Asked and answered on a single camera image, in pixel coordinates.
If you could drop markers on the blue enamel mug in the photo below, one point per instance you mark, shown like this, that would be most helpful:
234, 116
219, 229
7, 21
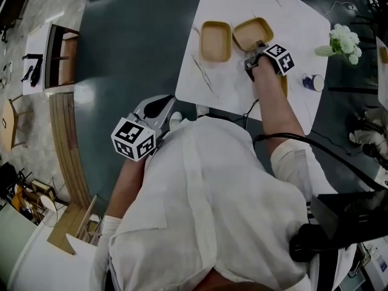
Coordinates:
309, 82

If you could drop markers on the person's right forearm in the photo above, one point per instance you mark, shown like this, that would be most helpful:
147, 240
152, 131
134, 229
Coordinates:
272, 108

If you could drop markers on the white marble table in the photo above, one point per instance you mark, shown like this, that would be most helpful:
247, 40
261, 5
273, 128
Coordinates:
218, 86

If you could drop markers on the grey marble table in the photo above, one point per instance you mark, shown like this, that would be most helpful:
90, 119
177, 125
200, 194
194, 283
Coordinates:
382, 80

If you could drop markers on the round white stool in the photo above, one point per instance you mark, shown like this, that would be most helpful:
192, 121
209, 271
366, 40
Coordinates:
47, 205

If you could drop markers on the black equipment bag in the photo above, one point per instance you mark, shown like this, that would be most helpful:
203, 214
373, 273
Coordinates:
348, 211

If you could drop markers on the person's left white shoe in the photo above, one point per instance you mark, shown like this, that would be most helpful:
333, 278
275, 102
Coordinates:
175, 120

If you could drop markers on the white flower bunch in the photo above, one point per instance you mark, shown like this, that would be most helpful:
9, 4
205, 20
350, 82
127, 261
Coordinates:
345, 41

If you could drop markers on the person's white shoe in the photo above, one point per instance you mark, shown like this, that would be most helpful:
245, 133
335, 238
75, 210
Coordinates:
202, 110
175, 120

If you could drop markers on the person's right white shoe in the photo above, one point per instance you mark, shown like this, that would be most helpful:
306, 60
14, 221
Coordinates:
202, 110

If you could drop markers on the black handheld device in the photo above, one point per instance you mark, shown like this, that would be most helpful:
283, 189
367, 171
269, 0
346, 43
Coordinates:
35, 71

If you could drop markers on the person's black trousers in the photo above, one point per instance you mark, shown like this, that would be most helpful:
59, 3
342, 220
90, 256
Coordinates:
224, 118

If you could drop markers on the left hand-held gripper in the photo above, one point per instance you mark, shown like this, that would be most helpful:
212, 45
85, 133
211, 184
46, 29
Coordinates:
130, 138

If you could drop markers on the dark wooden desk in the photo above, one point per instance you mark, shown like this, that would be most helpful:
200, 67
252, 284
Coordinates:
15, 5

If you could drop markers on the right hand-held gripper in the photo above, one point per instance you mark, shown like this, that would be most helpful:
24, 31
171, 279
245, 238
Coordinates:
280, 59

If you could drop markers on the person's left forearm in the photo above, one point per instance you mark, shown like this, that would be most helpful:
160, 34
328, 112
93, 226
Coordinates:
124, 189

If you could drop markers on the curved wooden platform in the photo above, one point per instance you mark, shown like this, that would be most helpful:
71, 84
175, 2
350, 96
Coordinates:
65, 138

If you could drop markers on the white side table wooden shelf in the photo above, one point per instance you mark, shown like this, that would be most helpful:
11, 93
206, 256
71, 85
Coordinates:
33, 41

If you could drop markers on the white vase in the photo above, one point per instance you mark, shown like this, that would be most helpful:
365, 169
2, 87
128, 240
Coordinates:
324, 51

